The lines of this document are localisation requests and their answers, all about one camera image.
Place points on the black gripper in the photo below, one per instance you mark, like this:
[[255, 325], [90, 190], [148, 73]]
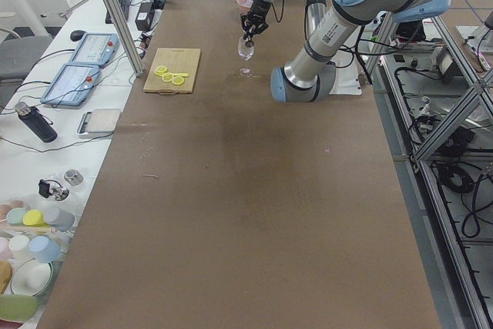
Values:
[[258, 8]]

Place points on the far lemon slice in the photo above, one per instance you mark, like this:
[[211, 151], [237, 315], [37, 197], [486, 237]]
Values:
[[160, 70]]

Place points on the lower teach pendant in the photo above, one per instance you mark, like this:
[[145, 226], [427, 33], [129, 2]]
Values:
[[71, 86]]

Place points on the bamboo cutting board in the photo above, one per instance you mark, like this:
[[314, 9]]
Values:
[[173, 71]]

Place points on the teach pendant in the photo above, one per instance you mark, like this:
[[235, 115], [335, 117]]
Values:
[[95, 49], [71, 86]]

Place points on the black water bottle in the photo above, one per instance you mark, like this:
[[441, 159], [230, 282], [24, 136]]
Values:
[[34, 120]]

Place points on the clear wine glass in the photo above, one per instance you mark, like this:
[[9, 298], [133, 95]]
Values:
[[246, 49]]

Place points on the black clip device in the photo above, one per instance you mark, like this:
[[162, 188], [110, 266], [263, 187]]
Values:
[[45, 188]]

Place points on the middle lemon slice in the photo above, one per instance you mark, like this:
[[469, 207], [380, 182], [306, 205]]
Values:
[[167, 77]]

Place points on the aluminium frame post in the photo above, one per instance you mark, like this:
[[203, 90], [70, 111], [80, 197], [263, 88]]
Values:
[[124, 34]]

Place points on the black keyboard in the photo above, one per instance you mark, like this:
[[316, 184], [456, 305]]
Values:
[[119, 4]]

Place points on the silver kitchen scale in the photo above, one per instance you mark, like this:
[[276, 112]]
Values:
[[99, 122]]

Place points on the upper teach pendant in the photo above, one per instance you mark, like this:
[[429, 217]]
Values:
[[95, 49]]

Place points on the pink bowl of ice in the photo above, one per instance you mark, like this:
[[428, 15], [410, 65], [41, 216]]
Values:
[[244, 5]]

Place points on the white green-rimmed plate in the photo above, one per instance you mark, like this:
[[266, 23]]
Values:
[[31, 278]]

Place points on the lemon slice near handle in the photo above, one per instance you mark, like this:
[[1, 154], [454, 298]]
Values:
[[177, 80]]

